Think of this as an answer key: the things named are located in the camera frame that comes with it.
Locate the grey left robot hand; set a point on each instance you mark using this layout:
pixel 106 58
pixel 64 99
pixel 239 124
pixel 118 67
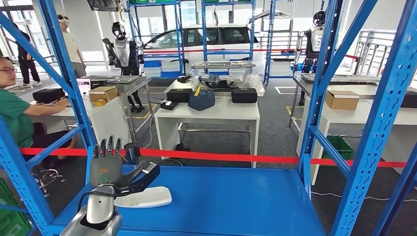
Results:
pixel 106 169

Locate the white plastic car part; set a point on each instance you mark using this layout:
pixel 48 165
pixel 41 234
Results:
pixel 146 197

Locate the black car part in plastic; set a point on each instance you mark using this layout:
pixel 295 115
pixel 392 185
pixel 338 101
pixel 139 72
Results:
pixel 218 84

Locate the white desk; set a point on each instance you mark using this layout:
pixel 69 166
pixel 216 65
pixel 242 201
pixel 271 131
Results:
pixel 110 120
pixel 211 112
pixel 342 117

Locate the black stool with chrome base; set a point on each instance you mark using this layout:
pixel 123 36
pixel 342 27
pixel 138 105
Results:
pixel 49 177

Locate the black round ribbed base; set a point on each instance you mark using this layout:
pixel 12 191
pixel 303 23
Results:
pixel 169 163

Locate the yellow tape roll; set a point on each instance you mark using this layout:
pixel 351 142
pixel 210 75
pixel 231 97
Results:
pixel 100 103

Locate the cardboard box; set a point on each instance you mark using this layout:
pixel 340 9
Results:
pixel 102 93
pixel 342 101

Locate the stainless steel table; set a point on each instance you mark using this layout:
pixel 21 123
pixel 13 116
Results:
pixel 130 84
pixel 303 86

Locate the black charger device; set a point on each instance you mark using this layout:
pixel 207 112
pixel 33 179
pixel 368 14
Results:
pixel 168 105

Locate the black hard case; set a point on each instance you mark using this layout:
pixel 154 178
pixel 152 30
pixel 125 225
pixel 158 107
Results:
pixel 48 95
pixel 244 95
pixel 178 95
pixel 410 99

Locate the green plastic crate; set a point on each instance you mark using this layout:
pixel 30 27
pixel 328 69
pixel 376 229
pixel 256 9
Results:
pixel 340 148
pixel 13 218

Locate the person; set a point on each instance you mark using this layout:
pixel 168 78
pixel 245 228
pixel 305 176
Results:
pixel 13 114
pixel 71 49
pixel 26 62

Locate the white box with blue lid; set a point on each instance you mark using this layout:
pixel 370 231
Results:
pixel 152 68

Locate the black and silver humanoid robot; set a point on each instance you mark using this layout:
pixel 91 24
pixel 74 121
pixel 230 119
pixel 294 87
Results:
pixel 123 49
pixel 315 39

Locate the red barrier belt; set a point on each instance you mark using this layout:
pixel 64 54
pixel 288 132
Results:
pixel 228 157
pixel 280 50

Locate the large blue metal shelving rack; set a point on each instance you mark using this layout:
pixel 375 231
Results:
pixel 228 195

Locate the white car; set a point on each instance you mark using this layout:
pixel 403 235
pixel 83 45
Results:
pixel 195 57

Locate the grey car panel on stand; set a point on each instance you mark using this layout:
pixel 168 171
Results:
pixel 223 64

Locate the white table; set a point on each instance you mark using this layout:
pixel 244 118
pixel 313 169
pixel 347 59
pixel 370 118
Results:
pixel 259 89

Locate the metal gate barriers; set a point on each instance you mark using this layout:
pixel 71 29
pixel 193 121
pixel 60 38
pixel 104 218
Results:
pixel 374 52

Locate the chrome barrier post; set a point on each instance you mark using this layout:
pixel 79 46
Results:
pixel 132 154

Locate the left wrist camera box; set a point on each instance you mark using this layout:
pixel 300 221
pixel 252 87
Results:
pixel 146 177

